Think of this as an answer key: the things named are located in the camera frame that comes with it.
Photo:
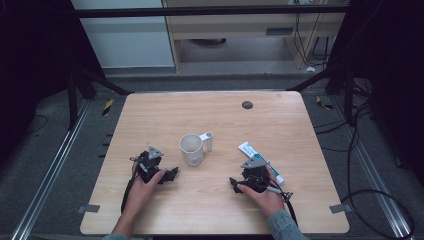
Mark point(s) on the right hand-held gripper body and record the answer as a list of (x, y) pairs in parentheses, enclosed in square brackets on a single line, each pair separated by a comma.
[(256, 175)]

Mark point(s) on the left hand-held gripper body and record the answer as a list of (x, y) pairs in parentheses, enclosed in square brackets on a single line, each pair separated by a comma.
[(150, 163)]

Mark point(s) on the person's right hand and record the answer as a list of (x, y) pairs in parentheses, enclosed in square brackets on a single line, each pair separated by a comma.
[(266, 200)]

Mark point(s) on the person's left hand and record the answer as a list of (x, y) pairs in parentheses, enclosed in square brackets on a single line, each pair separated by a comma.
[(141, 195)]

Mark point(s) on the white toothpaste tube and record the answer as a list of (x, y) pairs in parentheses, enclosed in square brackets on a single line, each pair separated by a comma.
[(250, 151)]

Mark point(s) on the white cup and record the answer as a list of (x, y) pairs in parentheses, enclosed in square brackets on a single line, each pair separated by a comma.
[(192, 146)]

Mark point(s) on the grey table grommet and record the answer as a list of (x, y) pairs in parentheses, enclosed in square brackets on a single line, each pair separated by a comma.
[(247, 105)]

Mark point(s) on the yellow black floor tape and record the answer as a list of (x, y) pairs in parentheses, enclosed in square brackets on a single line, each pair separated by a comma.
[(107, 106), (324, 104)]

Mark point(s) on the black metal stand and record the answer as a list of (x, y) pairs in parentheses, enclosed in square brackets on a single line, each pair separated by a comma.
[(72, 100), (348, 96)]

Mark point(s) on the white cabinet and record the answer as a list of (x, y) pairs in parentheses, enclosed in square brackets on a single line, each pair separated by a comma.
[(126, 40)]

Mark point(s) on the dark curtain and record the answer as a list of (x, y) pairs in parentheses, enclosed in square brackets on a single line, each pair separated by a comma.
[(390, 83), (36, 66)]

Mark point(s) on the wooden desk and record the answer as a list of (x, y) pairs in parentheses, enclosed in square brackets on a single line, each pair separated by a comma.
[(233, 26)]

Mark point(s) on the grey table bracket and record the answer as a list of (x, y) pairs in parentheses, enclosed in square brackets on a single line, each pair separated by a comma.
[(88, 208), (340, 208)]

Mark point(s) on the aluminium floor rail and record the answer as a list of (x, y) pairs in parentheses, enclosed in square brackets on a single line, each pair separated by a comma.
[(50, 173), (376, 186)]

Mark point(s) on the black horizontal frame bar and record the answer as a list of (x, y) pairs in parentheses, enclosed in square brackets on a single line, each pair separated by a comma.
[(200, 12)]

